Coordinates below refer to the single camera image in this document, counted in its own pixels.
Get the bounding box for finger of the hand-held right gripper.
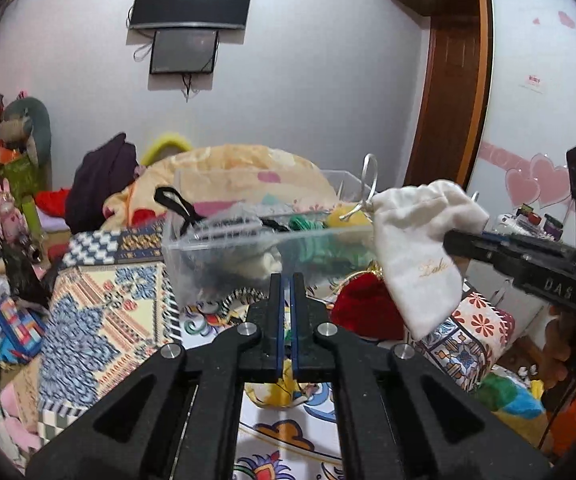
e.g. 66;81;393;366
443;229;576;275
480;231;576;260

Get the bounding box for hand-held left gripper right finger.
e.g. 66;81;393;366
290;273;555;480

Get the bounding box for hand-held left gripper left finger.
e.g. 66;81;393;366
25;273;289;480

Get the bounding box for white drawstring pouch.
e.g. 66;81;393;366
340;154;490;342

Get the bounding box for clear plastic box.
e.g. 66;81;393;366
161;168;377;307

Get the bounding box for person's right hand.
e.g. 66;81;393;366
542;306;576;377

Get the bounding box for group of small cosmetic jars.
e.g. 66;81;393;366
493;203;565;242

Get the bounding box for black and white striped band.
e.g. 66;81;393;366
219;287;265;317

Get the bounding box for red velvet pouch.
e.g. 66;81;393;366
330;269;409;344

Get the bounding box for green knitted cloth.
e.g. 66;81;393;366
287;214;369;267

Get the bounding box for yellow plush ball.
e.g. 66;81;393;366
325;203;371;231

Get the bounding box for green and yellow plush toy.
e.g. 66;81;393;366
477;372;545;421

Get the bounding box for peach printed quilt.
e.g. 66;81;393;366
103;143;339;232

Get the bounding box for brown wooden wardrobe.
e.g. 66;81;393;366
378;0;576;281

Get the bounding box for patterned bed sheet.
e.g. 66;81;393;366
36;220;517;480

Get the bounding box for dark purple clothing pile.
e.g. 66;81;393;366
64;133;139;235

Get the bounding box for red cloth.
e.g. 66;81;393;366
34;189;72;217

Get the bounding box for pink bunny doll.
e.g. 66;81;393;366
0;178;29;247

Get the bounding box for green cardboard box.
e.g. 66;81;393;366
0;156;44;222

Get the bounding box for grey plush elephant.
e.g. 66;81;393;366
0;95;53;166

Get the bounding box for black strap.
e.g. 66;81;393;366
155;186;205;233

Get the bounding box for yellow-green plush ring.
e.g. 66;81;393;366
140;131;191;166

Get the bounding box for small wall monitor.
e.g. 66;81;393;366
149;28;220;76

